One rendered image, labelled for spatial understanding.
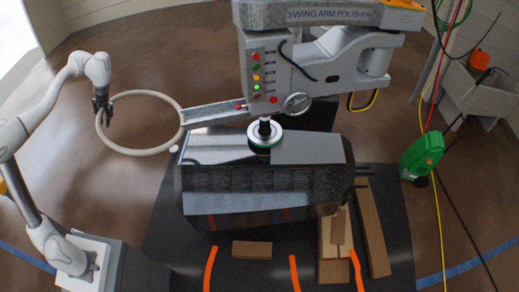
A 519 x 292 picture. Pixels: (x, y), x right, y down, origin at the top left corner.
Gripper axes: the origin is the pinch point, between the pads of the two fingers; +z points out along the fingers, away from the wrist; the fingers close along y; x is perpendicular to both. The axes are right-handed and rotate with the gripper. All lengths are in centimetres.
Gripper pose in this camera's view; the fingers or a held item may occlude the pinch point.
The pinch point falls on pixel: (104, 120)
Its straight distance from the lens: 141.6
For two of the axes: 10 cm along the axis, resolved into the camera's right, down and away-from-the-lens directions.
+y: 9.4, 2.4, 2.6
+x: -0.1, -7.1, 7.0
